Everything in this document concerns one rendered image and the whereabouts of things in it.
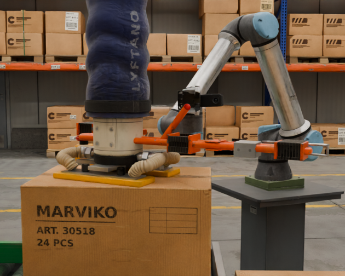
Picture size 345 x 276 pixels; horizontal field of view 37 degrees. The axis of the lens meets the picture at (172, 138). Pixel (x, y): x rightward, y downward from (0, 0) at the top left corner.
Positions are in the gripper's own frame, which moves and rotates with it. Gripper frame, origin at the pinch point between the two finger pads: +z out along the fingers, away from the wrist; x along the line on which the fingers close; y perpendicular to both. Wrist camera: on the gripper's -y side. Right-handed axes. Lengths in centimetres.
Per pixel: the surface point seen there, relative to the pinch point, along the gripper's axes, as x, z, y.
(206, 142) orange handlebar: -12.2, 15.8, -2.3
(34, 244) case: -45, 17, 52
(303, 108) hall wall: -43, -867, -234
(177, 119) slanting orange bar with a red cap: -5.5, 9.8, 6.8
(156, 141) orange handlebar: -12.6, 8.7, 13.8
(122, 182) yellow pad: -24.7, 16.6, 24.0
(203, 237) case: -41.4, 19.7, -1.6
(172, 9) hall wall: 149, -843, 28
